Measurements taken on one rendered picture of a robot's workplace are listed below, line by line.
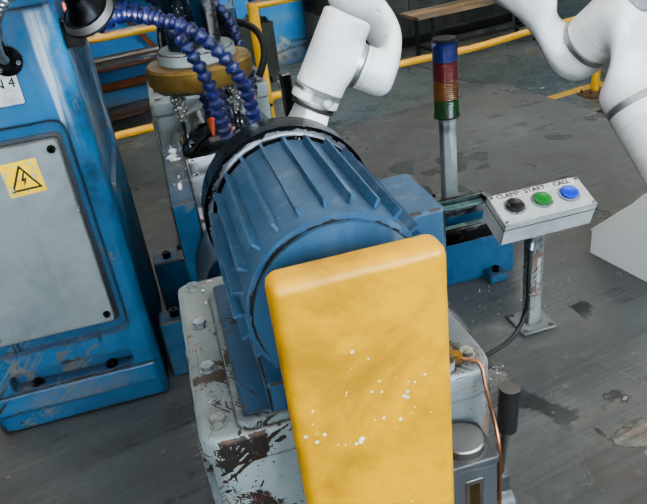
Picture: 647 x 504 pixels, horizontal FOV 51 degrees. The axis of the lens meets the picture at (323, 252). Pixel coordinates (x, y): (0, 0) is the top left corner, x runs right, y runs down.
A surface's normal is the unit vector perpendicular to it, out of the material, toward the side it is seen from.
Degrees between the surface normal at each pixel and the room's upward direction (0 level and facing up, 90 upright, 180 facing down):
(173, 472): 0
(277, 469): 90
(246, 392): 0
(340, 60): 87
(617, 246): 90
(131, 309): 90
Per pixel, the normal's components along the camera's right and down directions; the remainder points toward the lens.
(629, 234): -0.89, 0.31
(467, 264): 0.25, 0.45
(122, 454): -0.12, -0.86
